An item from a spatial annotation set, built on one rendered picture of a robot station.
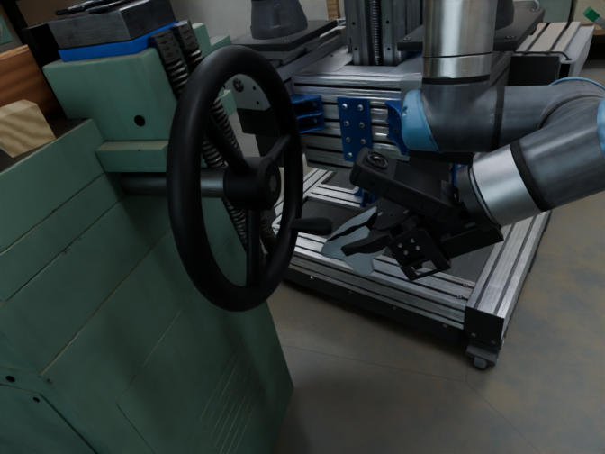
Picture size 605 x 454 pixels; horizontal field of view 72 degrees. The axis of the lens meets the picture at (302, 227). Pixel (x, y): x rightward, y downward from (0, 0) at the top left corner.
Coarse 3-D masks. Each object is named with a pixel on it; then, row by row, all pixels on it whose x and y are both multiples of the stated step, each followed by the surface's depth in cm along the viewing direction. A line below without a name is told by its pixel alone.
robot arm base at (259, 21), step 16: (256, 0) 102; (272, 0) 101; (288, 0) 102; (256, 16) 104; (272, 16) 102; (288, 16) 103; (304, 16) 106; (256, 32) 106; (272, 32) 103; (288, 32) 104
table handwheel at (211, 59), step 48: (240, 48) 41; (192, 96) 35; (288, 96) 52; (192, 144) 34; (288, 144) 55; (144, 192) 51; (192, 192) 34; (240, 192) 45; (288, 192) 58; (192, 240) 35; (288, 240) 56; (240, 288) 44
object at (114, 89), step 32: (64, 64) 44; (96, 64) 43; (128, 64) 41; (160, 64) 44; (64, 96) 46; (96, 96) 45; (128, 96) 44; (160, 96) 44; (128, 128) 47; (160, 128) 45
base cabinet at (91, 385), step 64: (128, 320) 54; (192, 320) 67; (256, 320) 90; (0, 384) 48; (64, 384) 45; (128, 384) 55; (192, 384) 68; (256, 384) 92; (0, 448) 69; (64, 448) 57; (128, 448) 55; (192, 448) 69; (256, 448) 94
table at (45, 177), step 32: (224, 96) 56; (64, 128) 46; (96, 128) 48; (0, 160) 41; (32, 160) 41; (64, 160) 44; (96, 160) 48; (128, 160) 47; (160, 160) 45; (0, 192) 38; (32, 192) 41; (64, 192) 44; (0, 224) 38; (32, 224) 41
